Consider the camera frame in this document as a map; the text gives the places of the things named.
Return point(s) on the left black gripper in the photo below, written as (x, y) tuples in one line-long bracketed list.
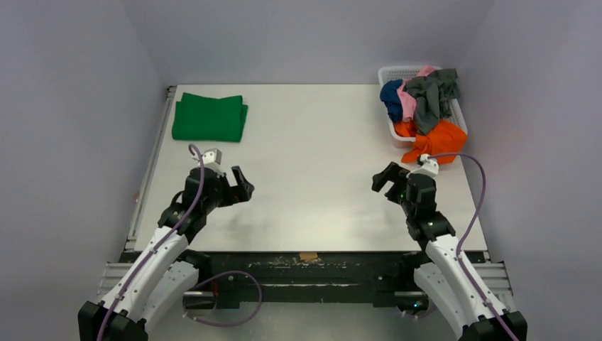
[(238, 194)]

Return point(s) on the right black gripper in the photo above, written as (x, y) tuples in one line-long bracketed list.
[(395, 187)]

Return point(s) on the dark grey t-shirt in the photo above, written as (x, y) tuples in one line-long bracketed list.
[(433, 94)]

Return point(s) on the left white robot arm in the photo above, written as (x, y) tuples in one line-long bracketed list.
[(167, 267)]

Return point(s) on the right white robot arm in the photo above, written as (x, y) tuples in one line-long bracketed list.
[(448, 277)]

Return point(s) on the orange t-shirt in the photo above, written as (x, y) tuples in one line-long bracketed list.
[(445, 137)]

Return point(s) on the pink t-shirt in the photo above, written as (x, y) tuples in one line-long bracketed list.
[(409, 103)]

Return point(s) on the navy blue t-shirt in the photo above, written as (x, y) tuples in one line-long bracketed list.
[(389, 96)]

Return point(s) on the folded green t-shirt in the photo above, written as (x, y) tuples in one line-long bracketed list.
[(199, 118)]

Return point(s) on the brown tape piece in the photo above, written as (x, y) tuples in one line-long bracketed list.
[(308, 256)]

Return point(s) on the white plastic basket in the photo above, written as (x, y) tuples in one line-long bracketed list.
[(397, 72)]

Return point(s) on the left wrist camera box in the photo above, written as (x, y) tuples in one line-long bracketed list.
[(211, 159)]

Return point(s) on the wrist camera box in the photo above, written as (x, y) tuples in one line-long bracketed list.
[(427, 166), (211, 159)]

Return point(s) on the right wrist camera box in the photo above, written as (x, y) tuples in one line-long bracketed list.
[(427, 166)]

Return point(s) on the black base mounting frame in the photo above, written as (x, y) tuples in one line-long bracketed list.
[(383, 279)]

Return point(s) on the aluminium table rail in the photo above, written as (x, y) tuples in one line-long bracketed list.
[(129, 245)]

